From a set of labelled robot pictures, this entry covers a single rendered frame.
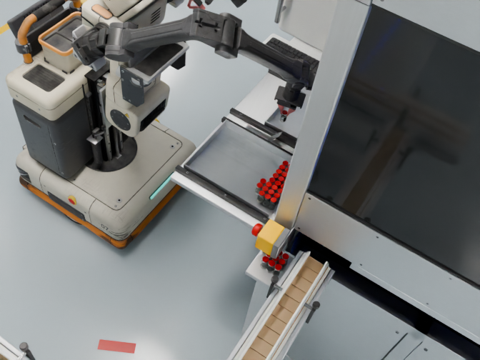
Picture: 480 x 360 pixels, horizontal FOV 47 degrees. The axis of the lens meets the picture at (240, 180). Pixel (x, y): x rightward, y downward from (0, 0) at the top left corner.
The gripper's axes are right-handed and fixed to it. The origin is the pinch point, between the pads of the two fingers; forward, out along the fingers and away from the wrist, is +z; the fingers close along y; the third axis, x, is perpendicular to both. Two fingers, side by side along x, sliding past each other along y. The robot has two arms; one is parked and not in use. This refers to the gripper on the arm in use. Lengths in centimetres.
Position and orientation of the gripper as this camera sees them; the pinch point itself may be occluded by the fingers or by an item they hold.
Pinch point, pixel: (284, 112)
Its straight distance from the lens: 204.2
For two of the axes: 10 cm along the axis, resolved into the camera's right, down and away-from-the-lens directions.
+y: 9.5, 3.2, -0.4
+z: -1.5, 5.5, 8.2
